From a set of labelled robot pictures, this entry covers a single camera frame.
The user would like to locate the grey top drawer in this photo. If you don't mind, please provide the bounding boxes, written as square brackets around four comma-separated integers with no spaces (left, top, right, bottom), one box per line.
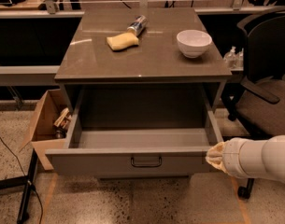
[46,86,222,178]

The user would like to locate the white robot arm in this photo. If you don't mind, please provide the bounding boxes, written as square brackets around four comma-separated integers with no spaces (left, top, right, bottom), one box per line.
[206,135,285,184]

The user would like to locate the grey drawer cabinet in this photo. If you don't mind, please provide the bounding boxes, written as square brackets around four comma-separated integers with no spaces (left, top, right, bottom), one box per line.
[55,8,232,105]

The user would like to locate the black office chair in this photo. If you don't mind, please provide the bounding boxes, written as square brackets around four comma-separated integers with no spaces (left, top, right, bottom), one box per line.
[221,7,285,199]

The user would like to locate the clear plastic bottle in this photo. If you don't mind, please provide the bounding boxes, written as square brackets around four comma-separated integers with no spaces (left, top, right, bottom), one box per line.
[223,47,236,68]

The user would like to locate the white ceramic bowl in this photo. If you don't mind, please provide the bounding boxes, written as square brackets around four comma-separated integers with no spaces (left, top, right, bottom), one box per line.
[177,30,212,58]

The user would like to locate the yellow sponge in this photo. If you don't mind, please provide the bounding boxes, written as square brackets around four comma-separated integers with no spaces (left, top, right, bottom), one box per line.
[107,33,139,51]

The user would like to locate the items inside cardboard box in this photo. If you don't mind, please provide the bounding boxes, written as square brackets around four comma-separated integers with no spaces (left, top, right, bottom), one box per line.
[53,108,72,139]

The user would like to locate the brown cardboard box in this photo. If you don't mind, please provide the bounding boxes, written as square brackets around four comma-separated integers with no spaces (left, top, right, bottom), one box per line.
[21,89,67,171]

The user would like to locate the black metal stand leg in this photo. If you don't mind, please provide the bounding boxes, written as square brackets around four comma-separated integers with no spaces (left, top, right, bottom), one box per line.
[0,151,38,224]

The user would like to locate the black floor cable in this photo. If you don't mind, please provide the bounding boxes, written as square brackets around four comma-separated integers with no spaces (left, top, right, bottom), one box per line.
[0,121,44,224]

